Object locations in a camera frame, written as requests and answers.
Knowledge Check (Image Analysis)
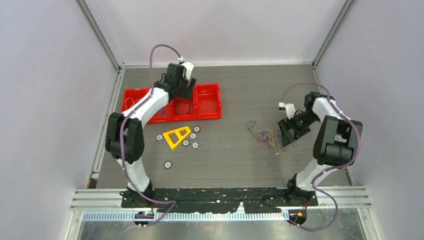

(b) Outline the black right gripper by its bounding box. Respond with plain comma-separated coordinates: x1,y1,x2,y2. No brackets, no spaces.
278,110,320,147

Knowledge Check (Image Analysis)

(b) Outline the coloured wire bundle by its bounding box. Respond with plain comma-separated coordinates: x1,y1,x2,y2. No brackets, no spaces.
246,120,286,157

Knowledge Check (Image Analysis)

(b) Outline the yellow wire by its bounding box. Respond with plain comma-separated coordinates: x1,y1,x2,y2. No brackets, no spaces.
125,96,142,110

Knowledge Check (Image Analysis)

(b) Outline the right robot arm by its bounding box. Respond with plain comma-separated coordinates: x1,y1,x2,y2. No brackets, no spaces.
277,91,363,206

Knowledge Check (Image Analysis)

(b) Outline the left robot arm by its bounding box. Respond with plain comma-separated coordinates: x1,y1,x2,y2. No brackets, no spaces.
105,61,197,207

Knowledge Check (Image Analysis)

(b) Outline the red plastic bin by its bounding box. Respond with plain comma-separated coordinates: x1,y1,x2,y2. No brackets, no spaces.
195,83,222,120
171,95,197,122
120,88,150,112
139,87,170,124

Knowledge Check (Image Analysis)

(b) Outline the red plastic bin far right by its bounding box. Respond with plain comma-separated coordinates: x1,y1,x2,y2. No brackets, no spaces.
195,83,222,120

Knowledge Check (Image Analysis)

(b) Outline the black 100 poker chip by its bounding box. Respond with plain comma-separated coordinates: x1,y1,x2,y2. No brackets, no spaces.
192,125,201,133

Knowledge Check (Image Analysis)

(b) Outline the blue 10 poker chip upper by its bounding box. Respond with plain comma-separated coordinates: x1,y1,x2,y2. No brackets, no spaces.
189,133,197,140

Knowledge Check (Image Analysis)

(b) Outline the green 50 poker chip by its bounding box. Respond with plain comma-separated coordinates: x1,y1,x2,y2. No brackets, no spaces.
182,139,190,147

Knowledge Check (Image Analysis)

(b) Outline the blue 10 poker chip right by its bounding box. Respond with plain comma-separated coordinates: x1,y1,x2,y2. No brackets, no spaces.
191,142,200,150

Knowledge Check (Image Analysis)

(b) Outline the red plastic bin far left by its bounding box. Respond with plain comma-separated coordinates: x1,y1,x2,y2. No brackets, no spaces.
120,88,150,112

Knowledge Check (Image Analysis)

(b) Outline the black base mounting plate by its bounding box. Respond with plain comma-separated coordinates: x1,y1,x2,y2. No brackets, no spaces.
119,187,318,214

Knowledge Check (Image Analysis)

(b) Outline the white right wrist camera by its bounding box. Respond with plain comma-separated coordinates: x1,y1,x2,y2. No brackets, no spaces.
278,102,296,120

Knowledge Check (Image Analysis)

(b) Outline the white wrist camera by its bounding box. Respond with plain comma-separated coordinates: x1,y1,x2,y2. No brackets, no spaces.
178,56,195,81
278,102,296,120

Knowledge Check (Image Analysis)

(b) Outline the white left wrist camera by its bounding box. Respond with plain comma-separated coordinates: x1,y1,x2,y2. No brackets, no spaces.
178,56,195,81

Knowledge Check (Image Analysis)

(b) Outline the yellow plastic triangle frame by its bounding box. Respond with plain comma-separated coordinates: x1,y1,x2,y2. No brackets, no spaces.
162,126,192,150

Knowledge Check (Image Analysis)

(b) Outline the aluminium frame rail left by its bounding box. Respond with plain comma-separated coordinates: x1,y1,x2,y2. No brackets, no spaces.
63,66,126,240

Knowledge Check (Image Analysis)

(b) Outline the white slotted cable duct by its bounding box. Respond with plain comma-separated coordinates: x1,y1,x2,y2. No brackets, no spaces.
82,209,289,222

